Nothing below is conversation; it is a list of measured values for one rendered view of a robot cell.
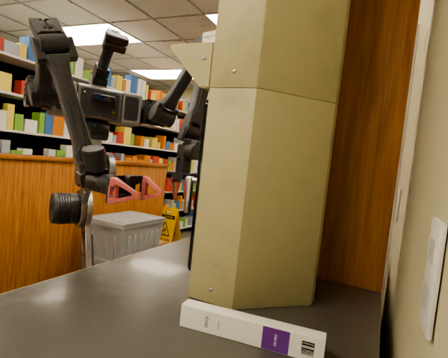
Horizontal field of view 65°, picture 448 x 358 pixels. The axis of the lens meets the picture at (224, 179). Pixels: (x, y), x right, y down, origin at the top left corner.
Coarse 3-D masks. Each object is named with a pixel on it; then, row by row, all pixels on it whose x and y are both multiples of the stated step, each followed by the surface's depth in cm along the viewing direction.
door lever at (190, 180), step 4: (188, 176) 84; (192, 176) 85; (188, 180) 84; (192, 180) 84; (188, 184) 84; (192, 184) 84; (188, 188) 84; (192, 188) 85; (188, 192) 84; (192, 192) 85; (188, 196) 84; (192, 196) 85; (184, 200) 85; (188, 200) 84; (184, 204) 85; (188, 204) 84; (184, 208) 85; (188, 208) 84; (188, 212) 85
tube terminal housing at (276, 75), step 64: (256, 0) 72; (320, 0) 75; (256, 64) 72; (320, 64) 77; (256, 128) 73; (320, 128) 78; (256, 192) 74; (320, 192) 80; (192, 256) 79; (256, 256) 75
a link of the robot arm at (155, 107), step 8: (184, 72) 149; (176, 80) 153; (184, 80) 151; (176, 88) 152; (184, 88) 153; (168, 96) 155; (176, 96) 154; (160, 104) 155; (168, 104) 155; (176, 104) 157; (152, 112) 157; (160, 112) 155; (176, 112) 160; (152, 120) 157
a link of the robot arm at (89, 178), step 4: (88, 172) 95; (96, 172) 93; (100, 172) 95; (88, 176) 95; (92, 176) 94; (96, 176) 94; (100, 176) 93; (88, 180) 94; (92, 180) 94; (96, 180) 93; (88, 184) 94; (92, 184) 94; (96, 184) 93; (88, 188) 95; (92, 188) 94; (96, 188) 93; (100, 192) 94
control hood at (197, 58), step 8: (176, 48) 80; (184, 48) 79; (192, 48) 78; (200, 48) 78; (208, 48) 77; (176, 56) 80; (184, 56) 79; (192, 56) 78; (200, 56) 78; (208, 56) 77; (184, 64) 79; (192, 64) 78; (200, 64) 78; (208, 64) 77; (192, 72) 78; (200, 72) 78; (208, 72) 77; (200, 80) 78; (208, 80) 77; (208, 88) 78
